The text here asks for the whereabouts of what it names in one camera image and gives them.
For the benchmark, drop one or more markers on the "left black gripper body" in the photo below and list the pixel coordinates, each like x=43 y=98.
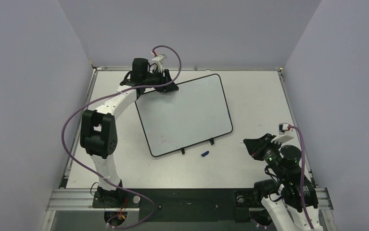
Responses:
x=157 y=79

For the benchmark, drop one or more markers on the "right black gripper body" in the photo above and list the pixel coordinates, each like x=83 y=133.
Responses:
x=261 y=147

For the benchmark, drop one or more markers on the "black framed whiteboard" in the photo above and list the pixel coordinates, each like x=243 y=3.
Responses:
x=197 y=112

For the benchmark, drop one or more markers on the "blue marker cap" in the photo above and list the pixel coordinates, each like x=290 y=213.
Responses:
x=204 y=154

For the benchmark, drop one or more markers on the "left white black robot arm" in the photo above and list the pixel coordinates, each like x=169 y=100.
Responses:
x=98 y=135

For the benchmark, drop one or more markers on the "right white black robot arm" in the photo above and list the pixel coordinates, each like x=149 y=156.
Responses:
x=289 y=197

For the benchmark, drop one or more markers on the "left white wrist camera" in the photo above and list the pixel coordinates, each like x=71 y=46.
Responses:
x=156 y=64

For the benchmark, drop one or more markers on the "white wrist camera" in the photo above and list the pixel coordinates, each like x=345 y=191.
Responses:
x=156 y=64
x=284 y=135

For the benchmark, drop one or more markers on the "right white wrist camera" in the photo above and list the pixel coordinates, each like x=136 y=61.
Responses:
x=284 y=135

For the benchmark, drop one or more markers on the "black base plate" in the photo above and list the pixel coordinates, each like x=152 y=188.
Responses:
x=185 y=205

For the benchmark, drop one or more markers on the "aluminium front rail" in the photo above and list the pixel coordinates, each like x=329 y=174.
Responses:
x=82 y=200

